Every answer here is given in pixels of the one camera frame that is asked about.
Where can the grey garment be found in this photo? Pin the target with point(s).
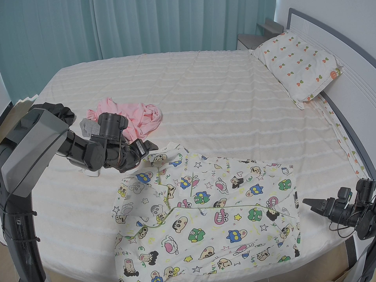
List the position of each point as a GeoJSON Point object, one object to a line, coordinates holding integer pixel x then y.
{"type": "Point", "coordinates": [88, 128]}

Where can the white printed pyjama top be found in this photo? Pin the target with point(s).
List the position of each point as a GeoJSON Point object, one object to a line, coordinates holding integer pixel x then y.
{"type": "Point", "coordinates": [205, 216]}

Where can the grey bedside table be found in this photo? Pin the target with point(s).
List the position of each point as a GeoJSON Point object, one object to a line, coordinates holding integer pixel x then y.
{"type": "Point", "coordinates": [252, 38]}

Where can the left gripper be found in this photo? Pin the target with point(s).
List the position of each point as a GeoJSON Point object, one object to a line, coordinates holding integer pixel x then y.
{"type": "Point", "coordinates": [129, 156]}

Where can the blue-green curtain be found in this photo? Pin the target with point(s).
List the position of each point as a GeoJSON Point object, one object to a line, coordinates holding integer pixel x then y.
{"type": "Point", "coordinates": [117, 16]}

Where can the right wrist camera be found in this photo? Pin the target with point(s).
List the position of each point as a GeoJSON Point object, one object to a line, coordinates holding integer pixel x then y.
{"type": "Point", "coordinates": [344, 193]}

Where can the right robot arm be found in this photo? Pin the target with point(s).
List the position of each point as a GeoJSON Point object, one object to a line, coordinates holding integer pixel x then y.
{"type": "Point", "coordinates": [365, 216]}

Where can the bed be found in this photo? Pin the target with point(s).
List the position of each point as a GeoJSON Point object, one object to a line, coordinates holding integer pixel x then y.
{"type": "Point", "coordinates": [205, 98]}

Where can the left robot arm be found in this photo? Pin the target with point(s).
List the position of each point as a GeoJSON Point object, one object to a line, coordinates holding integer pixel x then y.
{"type": "Point", "coordinates": [29, 145]}

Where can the black garment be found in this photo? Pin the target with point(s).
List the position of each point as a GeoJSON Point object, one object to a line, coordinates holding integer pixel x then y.
{"type": "Point", "coordinates": [66, 115]}

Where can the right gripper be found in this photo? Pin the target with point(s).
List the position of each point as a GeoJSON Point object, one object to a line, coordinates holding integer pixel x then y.
{"type": "Point", "coordinates": [332, 210]}

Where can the pink garment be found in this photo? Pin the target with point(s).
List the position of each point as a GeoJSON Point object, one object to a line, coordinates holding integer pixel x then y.
{"type": "Point", "coordinates": [141, 119]}

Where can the white printed pillow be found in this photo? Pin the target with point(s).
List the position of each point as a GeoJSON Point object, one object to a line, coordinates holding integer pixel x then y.
{"type": "Point", "coordinates": [296, 63]}

